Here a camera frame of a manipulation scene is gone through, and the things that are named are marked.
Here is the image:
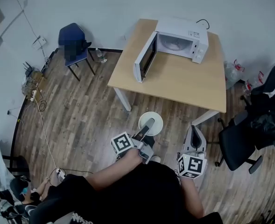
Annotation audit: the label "black round stool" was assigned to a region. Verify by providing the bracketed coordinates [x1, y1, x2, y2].
[1, 155, 30, 179]

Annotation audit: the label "clear plastic water bottle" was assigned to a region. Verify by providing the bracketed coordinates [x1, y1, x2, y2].
[94, 48, 107, 63]

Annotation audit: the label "person's black shirt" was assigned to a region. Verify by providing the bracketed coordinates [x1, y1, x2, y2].
[28, 160, 223, 224]

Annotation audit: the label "clear glass bowl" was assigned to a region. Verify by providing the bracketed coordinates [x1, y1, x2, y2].
[138, 111, 163, 137]

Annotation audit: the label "grey wall cable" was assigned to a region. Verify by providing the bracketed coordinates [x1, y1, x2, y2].
[13, 0, 46, 60]

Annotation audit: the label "blue chair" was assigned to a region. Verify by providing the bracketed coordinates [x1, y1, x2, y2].
[58, 22, 96, 82]

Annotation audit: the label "clear bags with red handles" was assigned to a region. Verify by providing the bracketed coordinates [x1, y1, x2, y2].
[223, 59, 265, 91]

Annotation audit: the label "white microwave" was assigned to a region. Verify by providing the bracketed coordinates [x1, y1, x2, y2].
[134, 17, 209, 83]

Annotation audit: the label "person's left forearm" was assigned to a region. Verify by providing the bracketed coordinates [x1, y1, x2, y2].
[87, 149, 144, 191]

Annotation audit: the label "white table leg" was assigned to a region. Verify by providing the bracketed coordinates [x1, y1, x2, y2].
[113, 87, 132, 112]
[191, 110, 221, 127]

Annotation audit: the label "person's right forearm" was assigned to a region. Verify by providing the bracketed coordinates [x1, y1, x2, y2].
[179, 176, 206, 219]

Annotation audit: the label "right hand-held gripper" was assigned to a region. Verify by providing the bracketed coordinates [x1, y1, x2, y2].
[176, 125, 208, 179]

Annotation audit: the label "brown cardboard box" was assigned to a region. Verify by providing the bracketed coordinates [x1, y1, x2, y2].
[31, 71, 47, 90]

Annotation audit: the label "white wall box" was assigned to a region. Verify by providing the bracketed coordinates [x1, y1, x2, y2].
[32, 35, 47, 50]

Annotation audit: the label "long white cable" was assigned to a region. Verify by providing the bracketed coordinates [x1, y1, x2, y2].
[33, 97, 58, 171]

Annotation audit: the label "black bag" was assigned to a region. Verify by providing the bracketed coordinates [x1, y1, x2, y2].
[63, 40, 92, 62]

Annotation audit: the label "black router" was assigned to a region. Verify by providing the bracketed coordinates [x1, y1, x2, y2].
[23, 61, 35, 77]

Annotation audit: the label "heap of black clothes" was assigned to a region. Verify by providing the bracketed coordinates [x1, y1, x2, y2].
[244, 59, 275, 149]

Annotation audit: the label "black office chair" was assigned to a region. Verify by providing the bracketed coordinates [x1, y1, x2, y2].
[215, 111, 264, 175]

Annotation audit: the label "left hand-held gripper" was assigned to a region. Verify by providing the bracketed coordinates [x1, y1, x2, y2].
[111, 118, 155, 165]

